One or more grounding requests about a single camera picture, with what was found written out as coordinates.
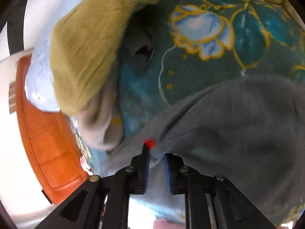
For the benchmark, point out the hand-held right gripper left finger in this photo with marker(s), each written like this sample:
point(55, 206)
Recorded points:
point(145, 171)

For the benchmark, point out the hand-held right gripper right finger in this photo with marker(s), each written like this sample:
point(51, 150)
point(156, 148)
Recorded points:
point(168, 174)

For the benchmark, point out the grey-blue sweatshirt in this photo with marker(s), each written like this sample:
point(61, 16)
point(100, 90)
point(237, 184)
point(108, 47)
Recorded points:
point(226, 124)

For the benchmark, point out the pink garment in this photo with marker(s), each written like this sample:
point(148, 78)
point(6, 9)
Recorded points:
point(169, 224)

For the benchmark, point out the white fluffy garment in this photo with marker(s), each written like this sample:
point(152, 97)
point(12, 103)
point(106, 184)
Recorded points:
point(97, 128)

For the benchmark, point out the orange wooden headboard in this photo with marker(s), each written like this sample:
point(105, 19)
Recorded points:
point(47, 148)

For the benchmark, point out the mustard yellow knitted sweater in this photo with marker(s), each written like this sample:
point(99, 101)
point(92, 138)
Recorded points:
point(90, 52)

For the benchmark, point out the light blue floral quilt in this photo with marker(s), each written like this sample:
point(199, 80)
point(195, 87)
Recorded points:
point(40, 83)

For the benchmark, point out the wall switch panels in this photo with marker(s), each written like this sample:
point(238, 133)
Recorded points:
point(12, 97)

